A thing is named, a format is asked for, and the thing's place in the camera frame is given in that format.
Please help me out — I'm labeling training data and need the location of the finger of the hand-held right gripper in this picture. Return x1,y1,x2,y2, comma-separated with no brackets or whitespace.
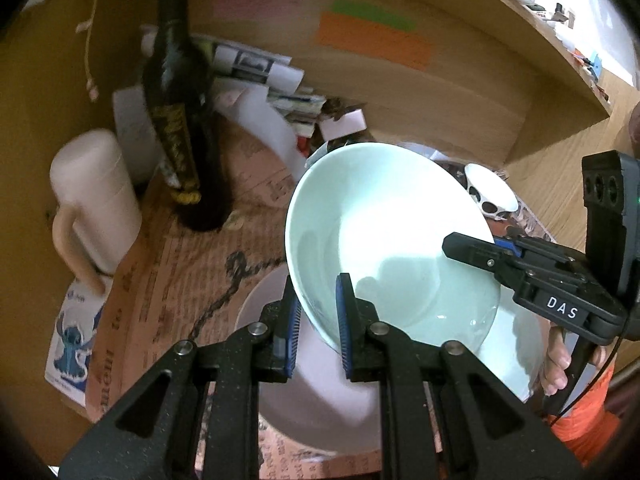
494,234,540,261
442,232,525,287

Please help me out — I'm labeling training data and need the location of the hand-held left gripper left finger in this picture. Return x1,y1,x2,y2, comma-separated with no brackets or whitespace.
57,272,303,480

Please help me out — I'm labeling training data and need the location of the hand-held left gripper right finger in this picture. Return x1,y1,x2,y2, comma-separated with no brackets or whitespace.
336,272,583,480

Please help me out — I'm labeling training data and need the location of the white plate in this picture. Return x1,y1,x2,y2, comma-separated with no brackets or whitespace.
234,264,545,457

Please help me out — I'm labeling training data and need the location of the mint green bowl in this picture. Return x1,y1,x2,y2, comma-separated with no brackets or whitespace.
285,142,501,356

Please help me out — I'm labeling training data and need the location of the person's right hand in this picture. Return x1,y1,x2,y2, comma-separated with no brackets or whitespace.
541,324,573,397

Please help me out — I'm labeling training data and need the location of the white black-spotted bowl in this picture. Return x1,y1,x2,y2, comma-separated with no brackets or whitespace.
464,162,518,221

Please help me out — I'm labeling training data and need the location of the orange clothing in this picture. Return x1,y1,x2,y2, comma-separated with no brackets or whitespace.
547,360,626,466

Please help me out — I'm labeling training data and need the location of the newspaper print tablecloth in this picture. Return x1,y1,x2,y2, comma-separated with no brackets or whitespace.
85,125,556,480

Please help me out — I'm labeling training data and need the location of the small white box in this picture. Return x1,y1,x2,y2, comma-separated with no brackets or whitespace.
320,107,368,143

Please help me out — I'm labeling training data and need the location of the dark wine bottle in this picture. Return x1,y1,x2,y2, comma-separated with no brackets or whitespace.
141,0,236,233

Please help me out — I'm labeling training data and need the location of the blue cartoon sticker card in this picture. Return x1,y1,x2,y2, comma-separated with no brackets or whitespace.
44,280,108,406

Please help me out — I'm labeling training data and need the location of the white paper sheet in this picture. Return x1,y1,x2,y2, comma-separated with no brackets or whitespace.
215,85,321,171

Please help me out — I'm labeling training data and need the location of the stack of books and papers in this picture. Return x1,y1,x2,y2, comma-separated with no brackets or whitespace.
192,32,368,136

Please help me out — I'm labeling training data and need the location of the orange sticky note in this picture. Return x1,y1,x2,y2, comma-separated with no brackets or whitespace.
317,11,435,71

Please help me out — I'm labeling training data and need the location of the green sticky note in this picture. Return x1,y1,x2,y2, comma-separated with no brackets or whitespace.
331,0,417,31

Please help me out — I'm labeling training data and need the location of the pink sticky note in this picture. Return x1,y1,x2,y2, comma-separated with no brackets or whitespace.
212,0,306,21

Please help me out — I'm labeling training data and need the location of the black cable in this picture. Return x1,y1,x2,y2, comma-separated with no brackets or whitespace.
550,320,640,417

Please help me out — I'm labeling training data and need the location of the white mug with handle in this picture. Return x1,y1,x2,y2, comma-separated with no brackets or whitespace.
49,129,143,293

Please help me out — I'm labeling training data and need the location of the hanging knotted cord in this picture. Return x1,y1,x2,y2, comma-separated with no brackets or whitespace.
75,0,105,103

